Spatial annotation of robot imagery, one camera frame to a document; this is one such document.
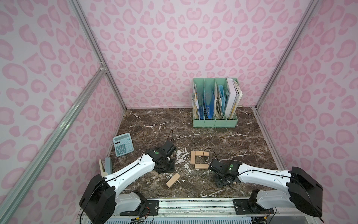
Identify wooden block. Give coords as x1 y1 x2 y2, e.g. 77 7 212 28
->
166 173 180 188
190 151 196 164
195 151 209 157
194 163 209 170

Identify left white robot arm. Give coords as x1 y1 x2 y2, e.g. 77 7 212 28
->
79 141 177 224

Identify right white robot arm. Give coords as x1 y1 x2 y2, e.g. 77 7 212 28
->
208 159 323 218

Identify teal desk calculator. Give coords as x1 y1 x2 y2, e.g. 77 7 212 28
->
113 133 134 157

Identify clear sleeve printed paper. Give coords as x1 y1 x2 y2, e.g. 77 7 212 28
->
193 84 200 120

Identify teal cream stapler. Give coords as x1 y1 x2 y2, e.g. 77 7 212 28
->
98 157 113 177

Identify blue plastic folders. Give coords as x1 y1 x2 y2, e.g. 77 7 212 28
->
198 83 214 119

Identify green plastic file organizer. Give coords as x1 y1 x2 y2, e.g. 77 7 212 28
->
192 78 238 128

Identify white thick binder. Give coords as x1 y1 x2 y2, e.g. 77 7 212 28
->
225 78 238 119

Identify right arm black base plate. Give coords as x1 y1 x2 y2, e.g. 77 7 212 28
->
233 199 275 216

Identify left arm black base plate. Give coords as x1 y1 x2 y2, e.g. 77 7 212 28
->
120 200 159 216

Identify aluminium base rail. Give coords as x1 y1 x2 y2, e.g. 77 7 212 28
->
75 197 322 224

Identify left rear aluminium post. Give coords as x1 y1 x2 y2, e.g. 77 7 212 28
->
68 0 127 110

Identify diagonal aluminium frame bar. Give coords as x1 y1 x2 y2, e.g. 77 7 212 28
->
1 66 106 224

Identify aluminium corner frame post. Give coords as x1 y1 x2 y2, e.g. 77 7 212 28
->
255 0 322 109

